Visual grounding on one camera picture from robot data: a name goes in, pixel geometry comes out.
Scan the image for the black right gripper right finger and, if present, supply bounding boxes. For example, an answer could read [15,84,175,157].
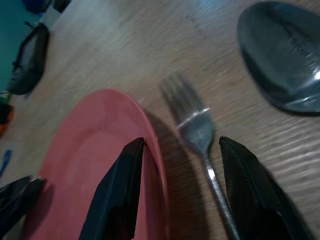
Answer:
[218,136,316,240]

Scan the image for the orange black object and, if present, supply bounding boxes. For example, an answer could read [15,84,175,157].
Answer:
[0,100,15,138]

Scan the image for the silver metal fork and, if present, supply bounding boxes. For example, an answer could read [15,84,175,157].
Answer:
[158,71,241,240]

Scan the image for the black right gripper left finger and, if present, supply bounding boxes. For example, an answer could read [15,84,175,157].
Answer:
[78,136,145,240]

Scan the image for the pink round plate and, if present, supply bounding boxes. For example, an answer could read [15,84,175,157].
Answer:
[20,88,171,240]

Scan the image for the blue small object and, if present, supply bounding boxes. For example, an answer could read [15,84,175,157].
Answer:
[0,149,13,177]

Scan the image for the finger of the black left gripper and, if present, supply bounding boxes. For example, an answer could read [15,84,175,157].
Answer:
[0,175,47,238]

